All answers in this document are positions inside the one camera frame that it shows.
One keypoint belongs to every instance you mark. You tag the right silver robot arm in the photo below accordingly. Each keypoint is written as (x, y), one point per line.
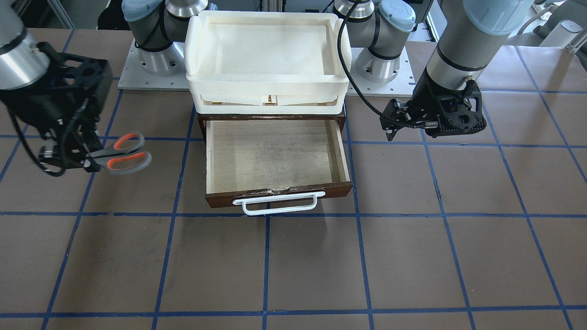
(155, 24)

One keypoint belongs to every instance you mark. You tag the dark brown drawer cabinet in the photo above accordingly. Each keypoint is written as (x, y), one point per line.
(204, 118)

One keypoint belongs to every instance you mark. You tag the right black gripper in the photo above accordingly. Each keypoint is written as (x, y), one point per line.
(33, 110)

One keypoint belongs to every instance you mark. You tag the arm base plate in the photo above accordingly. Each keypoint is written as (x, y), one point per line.
(151, 78)
(379, 77)

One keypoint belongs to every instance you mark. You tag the brown paper table mat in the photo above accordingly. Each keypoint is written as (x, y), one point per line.
(485, 231)

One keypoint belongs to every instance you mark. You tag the orange grey scissors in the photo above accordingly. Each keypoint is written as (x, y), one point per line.
(124, 157)

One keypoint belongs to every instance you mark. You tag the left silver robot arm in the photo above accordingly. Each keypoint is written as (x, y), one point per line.
(475, 31)

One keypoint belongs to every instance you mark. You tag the white plastic tray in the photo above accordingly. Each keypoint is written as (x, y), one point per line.
(267, 63)

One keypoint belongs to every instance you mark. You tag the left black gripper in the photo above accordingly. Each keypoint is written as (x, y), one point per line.
(423, 101)

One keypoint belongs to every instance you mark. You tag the wooden drawer with white handle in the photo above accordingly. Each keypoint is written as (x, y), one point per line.
(255, 162)

